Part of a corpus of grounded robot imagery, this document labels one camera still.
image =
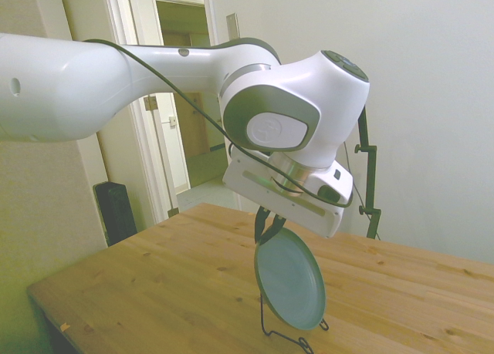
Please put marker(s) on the black floor speaker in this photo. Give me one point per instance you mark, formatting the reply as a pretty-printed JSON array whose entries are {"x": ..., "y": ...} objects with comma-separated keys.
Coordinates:
[{"x": 116, "y": 215}]

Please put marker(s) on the white door frame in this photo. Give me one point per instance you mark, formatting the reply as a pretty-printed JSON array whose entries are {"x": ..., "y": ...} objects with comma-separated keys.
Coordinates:
[{"x": 131, "y": 14}]

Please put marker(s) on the teal round plate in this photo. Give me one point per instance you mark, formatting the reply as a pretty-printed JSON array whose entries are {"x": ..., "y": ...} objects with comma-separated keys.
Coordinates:
[{"x": 289, "y": 280}]

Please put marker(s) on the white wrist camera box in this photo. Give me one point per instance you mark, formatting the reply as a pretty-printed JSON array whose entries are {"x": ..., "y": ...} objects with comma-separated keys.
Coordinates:
[{"x": 339, "y": 182}]

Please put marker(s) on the brown wooden inner door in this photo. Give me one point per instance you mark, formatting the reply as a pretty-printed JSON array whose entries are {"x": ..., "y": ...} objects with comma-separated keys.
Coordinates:
[{"x": 197, "y": 134}]

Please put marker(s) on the grey wall switch plate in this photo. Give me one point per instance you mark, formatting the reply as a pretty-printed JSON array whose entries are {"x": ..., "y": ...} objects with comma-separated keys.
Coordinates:
[{"x": 232, "y": 24}]

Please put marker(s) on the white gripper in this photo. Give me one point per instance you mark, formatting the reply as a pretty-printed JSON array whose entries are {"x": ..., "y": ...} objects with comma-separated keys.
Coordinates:
[{"x": 251, "y": 192}]

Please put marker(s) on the white open door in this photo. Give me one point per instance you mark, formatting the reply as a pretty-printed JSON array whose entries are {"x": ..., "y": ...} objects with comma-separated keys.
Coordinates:
[{"x": 92, "y": 14}]

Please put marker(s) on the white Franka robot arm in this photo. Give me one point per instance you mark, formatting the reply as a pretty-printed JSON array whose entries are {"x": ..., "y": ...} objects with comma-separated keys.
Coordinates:
[{"x": 173, "y": 84}]

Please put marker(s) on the orange tape scrap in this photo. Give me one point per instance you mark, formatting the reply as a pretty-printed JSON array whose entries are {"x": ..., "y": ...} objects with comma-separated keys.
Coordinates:
[{"x": 65, "y": 326}]

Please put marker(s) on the metal door hinge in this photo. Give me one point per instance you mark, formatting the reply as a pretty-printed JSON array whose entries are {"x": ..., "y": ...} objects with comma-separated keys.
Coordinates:
[{"x": 151, "y": 103}]

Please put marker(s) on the metal door strike plate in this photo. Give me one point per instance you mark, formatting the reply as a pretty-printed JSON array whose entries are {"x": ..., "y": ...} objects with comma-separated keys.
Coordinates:
[{"x": 172, "y": 121}]

